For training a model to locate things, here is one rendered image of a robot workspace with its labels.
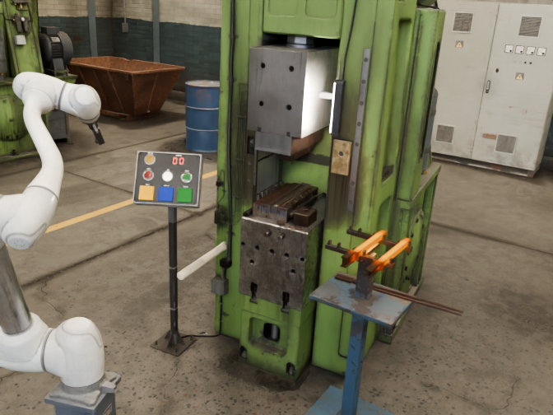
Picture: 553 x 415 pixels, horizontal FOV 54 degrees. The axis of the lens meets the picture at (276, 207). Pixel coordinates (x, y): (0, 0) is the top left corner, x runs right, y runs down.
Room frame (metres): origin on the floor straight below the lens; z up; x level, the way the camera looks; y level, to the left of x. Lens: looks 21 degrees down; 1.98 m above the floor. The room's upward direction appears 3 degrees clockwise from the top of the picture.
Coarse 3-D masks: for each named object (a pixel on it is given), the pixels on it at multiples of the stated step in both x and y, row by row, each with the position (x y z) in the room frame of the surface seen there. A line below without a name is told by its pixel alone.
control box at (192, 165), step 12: (144, 156) 2.76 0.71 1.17; (156, 156) 2.76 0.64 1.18; (168, 156) 2.77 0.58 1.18; (180, 156) 2.77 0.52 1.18; (192, 156) 2.77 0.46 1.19; (144, 168) 2.73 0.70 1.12; (156, 168) 2.73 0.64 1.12; (168, 168) 2.73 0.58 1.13; (180, 168) 2.74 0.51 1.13; (192, 168) 2.74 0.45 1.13; (144, 180) 2.70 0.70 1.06; (156, 180) 2.70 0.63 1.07; (168, 180) 2.70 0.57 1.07; (180, 180) 2.70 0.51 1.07; (192, 180) 2.70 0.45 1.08; (156, 192) 2.67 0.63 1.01; (144, 204) 2.67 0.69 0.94; (156, 204) 2.65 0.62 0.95; (168, 204) 2.64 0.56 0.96; (180, 204) 2.64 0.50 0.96; (192, 204) 2.64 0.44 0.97
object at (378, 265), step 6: (402, 240) 2.21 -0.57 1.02; (408, 240) 2.21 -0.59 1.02; (396, 246) 2.14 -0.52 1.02; (402, 246) 2.15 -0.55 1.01; (390, 252) 2.08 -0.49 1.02; (396, 252) 2.09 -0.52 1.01; (384, 258) 2.02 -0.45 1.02; (390, 258) 2.04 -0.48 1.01; (372, 264) 1.95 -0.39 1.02; (378, 264) 1.95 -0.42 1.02; (384, 264) 2.00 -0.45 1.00; (366, 270) 1.90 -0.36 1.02; (372, 270) 1.90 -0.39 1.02; (378, 270) 1.95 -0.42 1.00; (366, 276) 1.90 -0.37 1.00; (372, 276) 1.90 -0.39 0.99
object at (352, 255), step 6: (378, 234) 2.27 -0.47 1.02; (384, 234) 2.29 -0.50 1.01; (366, 240) 2.19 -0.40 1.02; (372, 240) 2.19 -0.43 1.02; (378, 240) 2.23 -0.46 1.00; (360, 246) 2.12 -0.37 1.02; (366, 246) 2.13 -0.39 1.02; (348, 252) 2.04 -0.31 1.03; (354, 252) 2.04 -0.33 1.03; (360, 252) 2.08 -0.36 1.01; (342, 258) 1.99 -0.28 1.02; (348, 258) 2.01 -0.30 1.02; (354, 258) 2.05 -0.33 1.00; (342, 264) 1.99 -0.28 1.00; (348, 264) 2.00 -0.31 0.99
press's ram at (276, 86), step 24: (264, 48) 2.67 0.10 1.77; (288, 48) 2.75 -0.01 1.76; (336, 48) 2.92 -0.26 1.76; (264, 72) 2.66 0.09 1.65; (288, 72) 2.61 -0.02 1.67; (312, 72) 2.64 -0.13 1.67; (336, 72) 2.94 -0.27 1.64; (264, 96) 2.66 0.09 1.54; (288, 96) 2.60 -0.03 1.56; (312, 96) 2.66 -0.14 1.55; (264, 120) 2.65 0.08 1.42; (288, 120) 2.60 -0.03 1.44; (312, 120) 2.68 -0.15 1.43
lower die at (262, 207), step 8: (288, 184) 3.01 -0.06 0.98; (296, 184) 2.99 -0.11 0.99; (272, 192) 2.87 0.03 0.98; (280, 192) 2.85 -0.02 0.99; (288, 192) 2.83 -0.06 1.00; (296, 192) 2.83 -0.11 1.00; (304, 192) 2.86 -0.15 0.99; (264, 200) 2.73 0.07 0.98; (272, 200) 2.71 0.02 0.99; (288, 200) 2.72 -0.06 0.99; (296, 200) 2.72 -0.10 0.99; (256, 208) 2.66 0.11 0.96; (264, 208) 2.64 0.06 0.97; (272, 208) 2.62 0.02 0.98; (280, 208) 2.61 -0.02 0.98; (288, 208) 2.60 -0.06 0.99; (264, 216) 2.64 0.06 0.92; (272, 216) 2.62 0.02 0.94; (280, 216) 2.60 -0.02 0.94
